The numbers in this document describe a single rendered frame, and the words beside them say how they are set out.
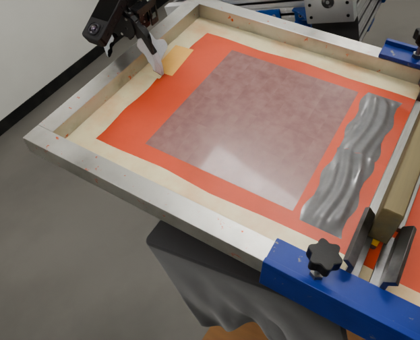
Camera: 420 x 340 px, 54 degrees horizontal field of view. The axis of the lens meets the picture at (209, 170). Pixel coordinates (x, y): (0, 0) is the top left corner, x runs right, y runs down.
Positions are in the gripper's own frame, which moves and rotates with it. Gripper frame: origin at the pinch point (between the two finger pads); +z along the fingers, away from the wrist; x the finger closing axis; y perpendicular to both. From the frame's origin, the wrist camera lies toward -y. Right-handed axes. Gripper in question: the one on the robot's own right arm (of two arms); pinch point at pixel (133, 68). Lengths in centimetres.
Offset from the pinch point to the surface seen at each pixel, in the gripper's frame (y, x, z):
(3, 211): 5, 166, 183
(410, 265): -17, -64, 3
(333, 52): 25.5, -36.8, 0.5
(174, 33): 14.2, -1.6, -1.1
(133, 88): -5.0, -3.9, 0.5
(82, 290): -17, 58, 151
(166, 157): -17.6, -21.0, 1.0
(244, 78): 9.3, -22.9, 1.3
